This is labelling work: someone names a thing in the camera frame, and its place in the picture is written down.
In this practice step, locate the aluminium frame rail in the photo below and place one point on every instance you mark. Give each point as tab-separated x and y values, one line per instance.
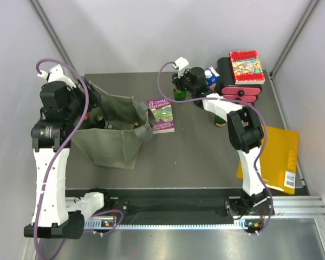
281	207

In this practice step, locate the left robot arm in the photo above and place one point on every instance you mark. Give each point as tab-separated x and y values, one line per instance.
62	104

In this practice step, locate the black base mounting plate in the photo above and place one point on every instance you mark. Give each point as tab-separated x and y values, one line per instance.
182	206

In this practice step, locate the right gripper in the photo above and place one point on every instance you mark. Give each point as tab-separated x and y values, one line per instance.
177	80

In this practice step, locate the red comic book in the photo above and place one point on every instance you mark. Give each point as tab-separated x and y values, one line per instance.
246	67

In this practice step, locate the black pink drawer unit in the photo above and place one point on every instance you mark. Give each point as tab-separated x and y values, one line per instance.
227	88

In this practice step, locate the yellow folder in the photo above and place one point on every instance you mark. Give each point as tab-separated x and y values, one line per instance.
277	164

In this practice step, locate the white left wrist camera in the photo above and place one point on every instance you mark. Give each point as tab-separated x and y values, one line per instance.
56	73

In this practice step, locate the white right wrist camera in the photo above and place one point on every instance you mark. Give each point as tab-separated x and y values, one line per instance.
181	65

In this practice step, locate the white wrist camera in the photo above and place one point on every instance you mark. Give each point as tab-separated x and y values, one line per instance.
56	73
181	65

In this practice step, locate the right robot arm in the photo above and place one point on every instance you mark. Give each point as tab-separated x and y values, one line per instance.
244	129

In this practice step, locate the blue juice carton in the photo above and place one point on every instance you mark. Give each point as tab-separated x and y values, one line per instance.
212	77

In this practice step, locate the green canvas bag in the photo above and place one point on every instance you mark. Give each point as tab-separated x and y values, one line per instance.
115	131

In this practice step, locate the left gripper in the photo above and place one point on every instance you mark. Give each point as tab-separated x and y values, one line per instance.
94	97

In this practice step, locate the purple treehouse book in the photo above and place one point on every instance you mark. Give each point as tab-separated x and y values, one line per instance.
163	114

